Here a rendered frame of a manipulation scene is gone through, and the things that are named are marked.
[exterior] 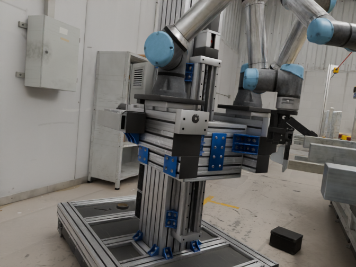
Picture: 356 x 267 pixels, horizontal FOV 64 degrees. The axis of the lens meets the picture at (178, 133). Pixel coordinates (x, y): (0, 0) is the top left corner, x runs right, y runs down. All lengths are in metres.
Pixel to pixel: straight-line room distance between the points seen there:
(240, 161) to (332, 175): 1.19
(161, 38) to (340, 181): 0.86
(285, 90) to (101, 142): 2.67
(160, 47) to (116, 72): 2.28
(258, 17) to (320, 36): 0.27
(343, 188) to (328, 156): 0.25
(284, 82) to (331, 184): 0.75
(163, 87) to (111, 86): 2.19
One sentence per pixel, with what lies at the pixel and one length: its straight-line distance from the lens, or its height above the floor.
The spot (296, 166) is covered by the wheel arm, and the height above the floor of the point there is 0.85.
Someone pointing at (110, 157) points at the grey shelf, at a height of 0.36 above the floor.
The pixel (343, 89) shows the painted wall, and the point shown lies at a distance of 9.05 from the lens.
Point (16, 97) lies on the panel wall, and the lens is 2.85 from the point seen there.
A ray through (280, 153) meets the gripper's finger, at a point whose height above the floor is 0.88.
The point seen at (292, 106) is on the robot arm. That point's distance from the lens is 1.01.
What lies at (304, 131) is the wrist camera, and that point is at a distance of 1.03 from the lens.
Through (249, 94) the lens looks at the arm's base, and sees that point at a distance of 1.50.
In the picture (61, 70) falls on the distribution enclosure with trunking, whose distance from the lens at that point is 2.84.
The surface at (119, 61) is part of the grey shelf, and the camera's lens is 3.31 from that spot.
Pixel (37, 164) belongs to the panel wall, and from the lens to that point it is 3.08.
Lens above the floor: 1.00
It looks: 5 degrees down
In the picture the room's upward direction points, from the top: 6 degrees clockwise
